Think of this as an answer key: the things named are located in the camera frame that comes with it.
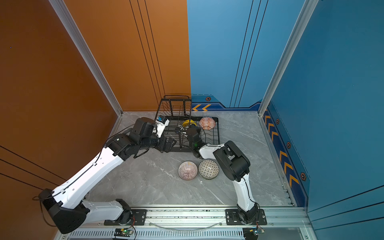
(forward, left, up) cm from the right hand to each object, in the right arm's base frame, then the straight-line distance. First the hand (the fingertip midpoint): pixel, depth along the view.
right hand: (194, 123), depth 96 cm
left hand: (-21, +11, +13) cm, 27 cm away
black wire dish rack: (+16, +12, -3) cm, 20 cm away
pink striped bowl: (-27, +4, -12) cm, 30 cm away
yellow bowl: (+4, +5, -4) cm, 8 cm away
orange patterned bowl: (+9, -9, -9) cm, 16 cm away
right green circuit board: (-57, -28, -15) cm, 65 cm away
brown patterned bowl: (-27, -9, -11) cm, 30 cm away
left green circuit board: (-57, +34, -15) cm, 67 cm away
